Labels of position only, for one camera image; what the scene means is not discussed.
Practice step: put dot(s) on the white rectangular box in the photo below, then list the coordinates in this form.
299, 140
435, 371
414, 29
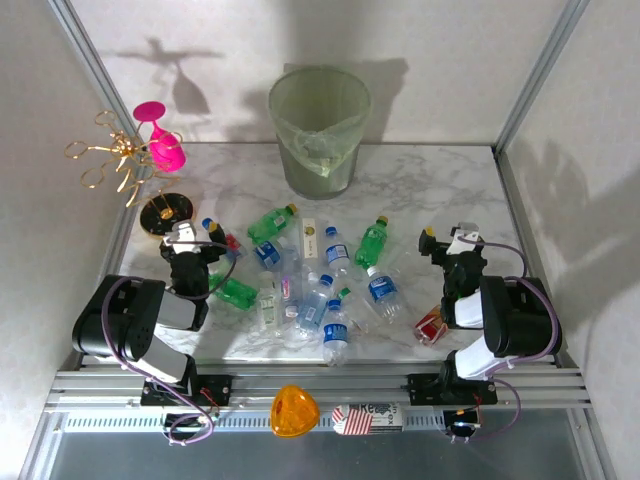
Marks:
310, 240

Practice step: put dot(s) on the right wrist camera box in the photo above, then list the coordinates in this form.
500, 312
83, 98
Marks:
462, 241

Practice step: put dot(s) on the bottle dark blue label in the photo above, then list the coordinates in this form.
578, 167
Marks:
335, 334

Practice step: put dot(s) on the aluminium frame post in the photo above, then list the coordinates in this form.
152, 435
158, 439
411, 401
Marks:
545, 65
85, 55

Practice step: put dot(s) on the green mesh bin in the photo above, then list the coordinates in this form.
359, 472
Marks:
315, 189

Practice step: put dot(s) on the clear bottle green cap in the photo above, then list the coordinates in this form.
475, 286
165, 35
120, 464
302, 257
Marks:
344, 292

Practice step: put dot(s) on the red plastic package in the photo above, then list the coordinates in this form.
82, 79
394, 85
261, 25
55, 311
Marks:
430, 327

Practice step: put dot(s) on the blue cap red label bottle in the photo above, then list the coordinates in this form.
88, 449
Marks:
234, 246

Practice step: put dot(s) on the bottle green white label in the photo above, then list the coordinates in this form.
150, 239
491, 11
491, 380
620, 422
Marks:
268, 307

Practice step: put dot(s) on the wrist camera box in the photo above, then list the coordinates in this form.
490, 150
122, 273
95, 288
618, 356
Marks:
184, 232
462, 241

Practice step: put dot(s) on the green bottle yellow cap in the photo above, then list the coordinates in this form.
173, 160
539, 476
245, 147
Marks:
371, 245
270, 224

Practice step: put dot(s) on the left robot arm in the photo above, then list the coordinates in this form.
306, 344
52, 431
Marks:
125, 325

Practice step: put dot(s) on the green plastic bin liner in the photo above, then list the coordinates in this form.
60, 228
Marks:
320, 150

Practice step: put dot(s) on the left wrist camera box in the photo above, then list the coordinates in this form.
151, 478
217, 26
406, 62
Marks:
184, 232

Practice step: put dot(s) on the white cap blue label bottle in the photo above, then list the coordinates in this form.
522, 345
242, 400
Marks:
382, 291

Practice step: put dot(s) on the green plastic bottle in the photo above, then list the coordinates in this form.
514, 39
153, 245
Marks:
237, 292

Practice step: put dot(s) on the bottle light blue label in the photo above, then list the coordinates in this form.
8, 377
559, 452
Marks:
312, 307

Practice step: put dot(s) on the pink wine glass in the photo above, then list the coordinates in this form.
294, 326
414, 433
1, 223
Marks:
167, 150

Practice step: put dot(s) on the aluminium side rail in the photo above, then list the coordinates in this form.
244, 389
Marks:
517, 200
112, 250

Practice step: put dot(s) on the orange triangular plastic object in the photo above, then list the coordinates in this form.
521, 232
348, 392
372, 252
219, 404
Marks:
295, 412

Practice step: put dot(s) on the aluminium front rail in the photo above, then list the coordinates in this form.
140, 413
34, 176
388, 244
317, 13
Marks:
320, 385

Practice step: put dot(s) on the crushed bottle blue label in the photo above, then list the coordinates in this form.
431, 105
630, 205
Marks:
267, 254

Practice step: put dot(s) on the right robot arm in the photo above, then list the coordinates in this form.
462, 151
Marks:
515, 320

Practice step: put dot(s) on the clear bottle pink label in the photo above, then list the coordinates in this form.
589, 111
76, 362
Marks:
286, 292

